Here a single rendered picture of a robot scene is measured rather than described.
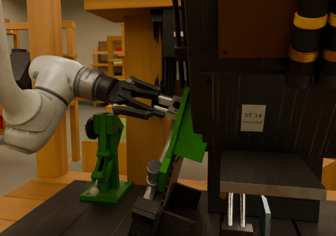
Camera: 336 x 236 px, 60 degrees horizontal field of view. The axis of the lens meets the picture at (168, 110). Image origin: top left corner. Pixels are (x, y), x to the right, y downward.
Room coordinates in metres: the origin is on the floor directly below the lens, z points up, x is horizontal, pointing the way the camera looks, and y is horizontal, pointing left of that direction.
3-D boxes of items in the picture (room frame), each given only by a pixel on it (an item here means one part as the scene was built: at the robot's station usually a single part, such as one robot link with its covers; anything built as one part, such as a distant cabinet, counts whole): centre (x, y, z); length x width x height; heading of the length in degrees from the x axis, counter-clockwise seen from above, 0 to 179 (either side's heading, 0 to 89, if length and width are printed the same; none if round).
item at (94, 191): (0.86, 0.22, 0.96); 0.06 x 0.03 x 0.06; 168
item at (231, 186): (0.63, -0.20, 1.11); 0.39 x 0.16 x 0.03; 168
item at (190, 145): (0.70, -0.06, 1.17); 0.13 x 0.12 x 0.20; 78
